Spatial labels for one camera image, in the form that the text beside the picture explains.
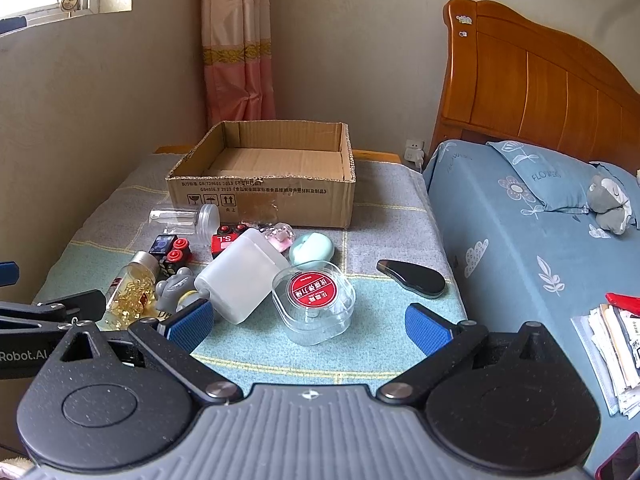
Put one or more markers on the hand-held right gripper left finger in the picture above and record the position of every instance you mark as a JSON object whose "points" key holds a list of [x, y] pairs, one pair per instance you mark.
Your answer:
{"points": [[189, 326]]}

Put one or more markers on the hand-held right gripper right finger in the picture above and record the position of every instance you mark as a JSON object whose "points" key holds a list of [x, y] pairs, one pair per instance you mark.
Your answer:
{"points": [[426, 327]]}

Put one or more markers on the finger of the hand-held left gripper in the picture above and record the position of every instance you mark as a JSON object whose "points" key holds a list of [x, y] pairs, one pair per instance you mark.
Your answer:
{"points": [[60, 307], [7, 274]]}

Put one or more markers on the grey cartoon animal figure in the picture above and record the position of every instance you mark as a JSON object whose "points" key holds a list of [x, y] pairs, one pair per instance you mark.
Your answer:
{"points": [[172, 290]]}

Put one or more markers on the glass bottle of gold capsules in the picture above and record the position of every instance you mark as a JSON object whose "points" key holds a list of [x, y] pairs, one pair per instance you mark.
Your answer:
{"points": [[132, 290]]}

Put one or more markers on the white frosted plastic container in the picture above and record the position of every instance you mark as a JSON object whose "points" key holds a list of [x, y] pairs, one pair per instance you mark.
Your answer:
{"points": [[240, 275]]}

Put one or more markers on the black cube toy red wheels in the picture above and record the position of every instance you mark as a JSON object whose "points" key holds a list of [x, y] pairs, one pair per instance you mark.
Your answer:
{"points": [[162, 245]]}

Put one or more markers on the red and black toy block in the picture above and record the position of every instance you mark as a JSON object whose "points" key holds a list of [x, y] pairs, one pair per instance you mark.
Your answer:
{"points": [[222, 242]]}

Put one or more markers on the clear plastic jar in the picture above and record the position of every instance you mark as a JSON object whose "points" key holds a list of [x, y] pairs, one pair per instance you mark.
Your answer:
{"points": [[207, 220]]}

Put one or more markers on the clear round case red label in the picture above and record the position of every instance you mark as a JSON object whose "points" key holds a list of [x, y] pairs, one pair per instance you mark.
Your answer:
{"points": [[312, 287]]}

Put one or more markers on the cardboard box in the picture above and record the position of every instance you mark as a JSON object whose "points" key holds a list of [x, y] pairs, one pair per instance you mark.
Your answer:
{"points": [[260, 200]]}

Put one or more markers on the blue floral bedsheet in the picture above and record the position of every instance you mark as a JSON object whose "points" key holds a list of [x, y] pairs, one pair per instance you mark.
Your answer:
{"points": [[510, 270]]}

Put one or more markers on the mint green egg-shaped case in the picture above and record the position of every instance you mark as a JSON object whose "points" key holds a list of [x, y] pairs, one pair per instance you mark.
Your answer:
{"points": [[310, 250]]}

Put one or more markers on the blue floral pillow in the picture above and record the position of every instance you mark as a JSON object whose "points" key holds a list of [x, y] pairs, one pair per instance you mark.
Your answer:
{"points": [[545, 180]]}

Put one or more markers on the stack of papers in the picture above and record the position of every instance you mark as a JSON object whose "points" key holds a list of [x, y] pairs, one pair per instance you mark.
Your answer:
{"points": [[620, 355]]}

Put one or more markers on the red plastic item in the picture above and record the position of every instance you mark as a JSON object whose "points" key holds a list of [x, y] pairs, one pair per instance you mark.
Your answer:
{"points": [[625, 302]]}

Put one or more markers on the grey plush toy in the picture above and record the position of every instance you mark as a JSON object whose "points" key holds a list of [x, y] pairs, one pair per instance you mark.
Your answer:
{"points": [[607, 195]]}

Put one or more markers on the red phone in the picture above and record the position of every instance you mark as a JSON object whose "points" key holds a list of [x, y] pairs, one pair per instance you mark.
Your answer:
{"points": [[622, 460]]}

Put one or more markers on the wooden bed headboard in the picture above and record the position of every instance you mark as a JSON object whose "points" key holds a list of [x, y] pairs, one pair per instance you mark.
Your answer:
{"points": [[540, 90]]}

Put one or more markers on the pink curtain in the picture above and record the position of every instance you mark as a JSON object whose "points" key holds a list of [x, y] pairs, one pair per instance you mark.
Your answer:
{"points": [[235, 35]]}

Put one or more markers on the large white headboard sticker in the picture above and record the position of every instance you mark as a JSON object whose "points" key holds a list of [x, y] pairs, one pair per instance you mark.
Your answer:
{"points": [[464, 19]]}

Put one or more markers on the white wall socket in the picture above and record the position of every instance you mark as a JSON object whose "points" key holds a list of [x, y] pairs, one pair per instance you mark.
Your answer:
{"points": [[414, 152]]}

